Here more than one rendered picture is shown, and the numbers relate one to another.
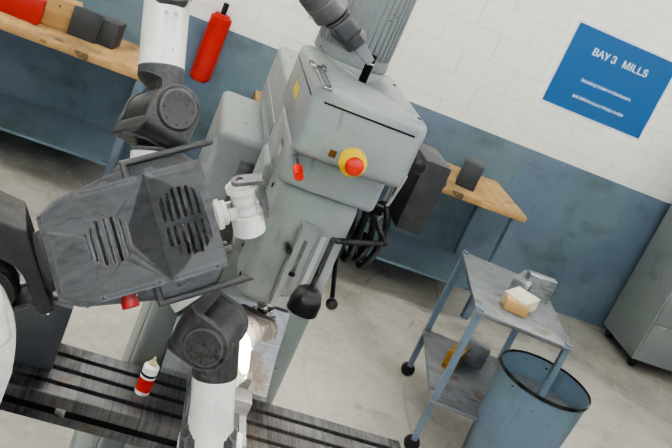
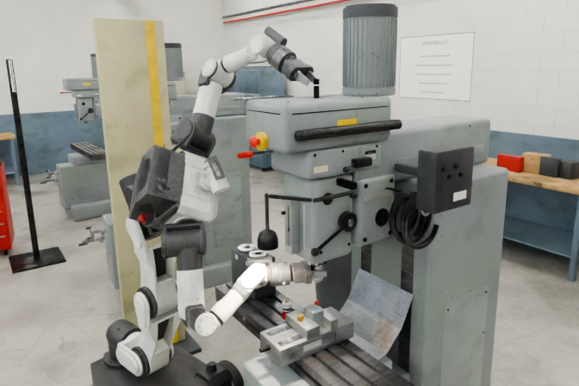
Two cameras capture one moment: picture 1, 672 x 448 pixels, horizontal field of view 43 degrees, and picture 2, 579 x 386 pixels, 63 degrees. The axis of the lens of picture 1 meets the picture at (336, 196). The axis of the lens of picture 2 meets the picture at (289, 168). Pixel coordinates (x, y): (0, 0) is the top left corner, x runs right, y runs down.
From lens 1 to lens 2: 1.97 m
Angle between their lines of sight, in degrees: 67
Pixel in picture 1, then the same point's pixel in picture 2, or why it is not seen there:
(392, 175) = (279, 144)
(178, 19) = (203, 91)
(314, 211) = (296, 187)
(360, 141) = (263, 127)
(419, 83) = not seen: outside the picture
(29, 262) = not seen: hidden behind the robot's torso
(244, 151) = not seen: hidden behind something
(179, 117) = (183, 133)
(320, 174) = (283, 159)
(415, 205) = (422, 188)
